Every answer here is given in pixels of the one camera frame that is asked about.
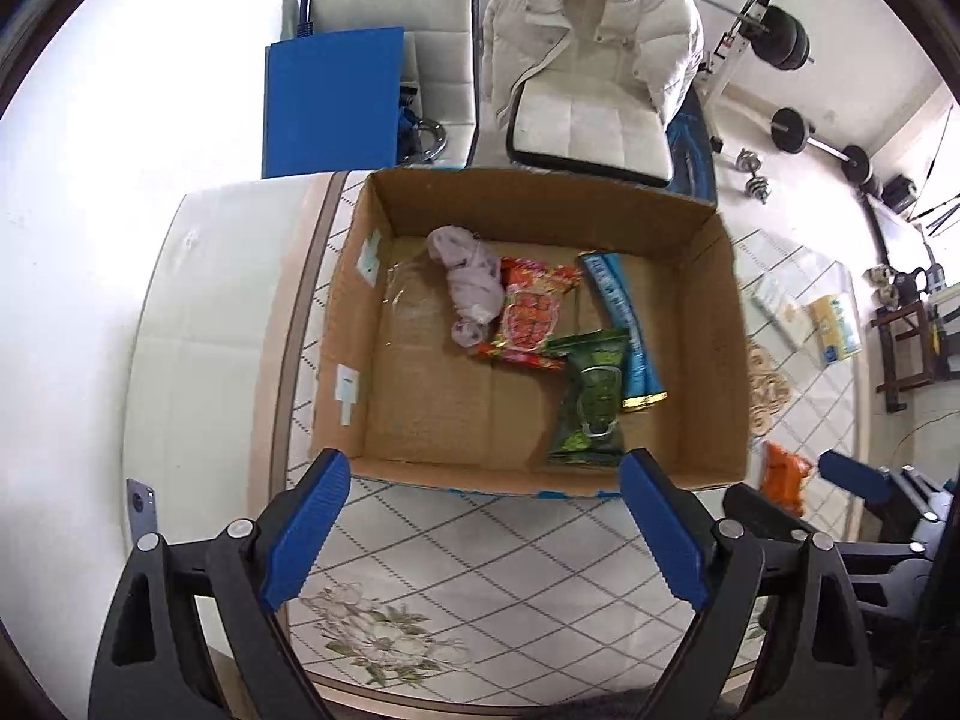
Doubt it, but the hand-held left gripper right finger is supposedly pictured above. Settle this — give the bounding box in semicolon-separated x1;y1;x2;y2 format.
618;448;880;720

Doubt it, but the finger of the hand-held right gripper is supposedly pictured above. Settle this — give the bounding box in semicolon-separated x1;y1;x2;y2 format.
817;450;947;535
722;483;925;565

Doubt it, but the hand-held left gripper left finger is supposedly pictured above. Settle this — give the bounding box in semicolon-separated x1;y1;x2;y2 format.
88;448;352;720

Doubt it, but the orange snack packet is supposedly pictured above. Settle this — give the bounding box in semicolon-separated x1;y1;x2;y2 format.
760;440;815;517

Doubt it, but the brown cardboard box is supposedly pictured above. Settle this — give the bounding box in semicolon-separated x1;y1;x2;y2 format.
309;167;751;500

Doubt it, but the dark wooden stool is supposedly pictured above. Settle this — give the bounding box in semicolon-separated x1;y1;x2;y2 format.
870;298;955;413

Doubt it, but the yellow tissue pack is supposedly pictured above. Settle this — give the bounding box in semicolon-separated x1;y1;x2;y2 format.
808;293;864;368

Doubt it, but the green snack packet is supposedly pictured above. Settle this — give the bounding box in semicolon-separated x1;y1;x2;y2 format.
545;329;632;467

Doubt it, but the clear flat packet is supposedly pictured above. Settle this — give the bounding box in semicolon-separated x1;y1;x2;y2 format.
750;274;815;350

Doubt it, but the blue snack packet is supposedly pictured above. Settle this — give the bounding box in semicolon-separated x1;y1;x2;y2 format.
577;251;669;414

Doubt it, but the white padded bench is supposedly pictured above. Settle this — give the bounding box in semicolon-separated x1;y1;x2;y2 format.
132;178;332;511

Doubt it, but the red snack packet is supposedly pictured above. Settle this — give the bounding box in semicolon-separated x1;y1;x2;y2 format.
478;256;583;373

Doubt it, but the clear plastic bag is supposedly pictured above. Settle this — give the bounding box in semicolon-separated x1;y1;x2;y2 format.
381;255;452;325

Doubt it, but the black barbell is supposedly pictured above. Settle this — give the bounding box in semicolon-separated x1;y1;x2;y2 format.
770;106;872;182

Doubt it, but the white padded chair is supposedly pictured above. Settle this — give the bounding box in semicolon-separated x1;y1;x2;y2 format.
505;75;674;189
304;0;482;168

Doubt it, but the blue board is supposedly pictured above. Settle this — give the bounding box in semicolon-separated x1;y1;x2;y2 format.
262;27;406;180

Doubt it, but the weight rack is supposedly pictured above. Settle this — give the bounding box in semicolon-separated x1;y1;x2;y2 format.
696;0;815;115

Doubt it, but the white puffer jacket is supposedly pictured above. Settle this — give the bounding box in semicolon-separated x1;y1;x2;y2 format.
480;0;706;137

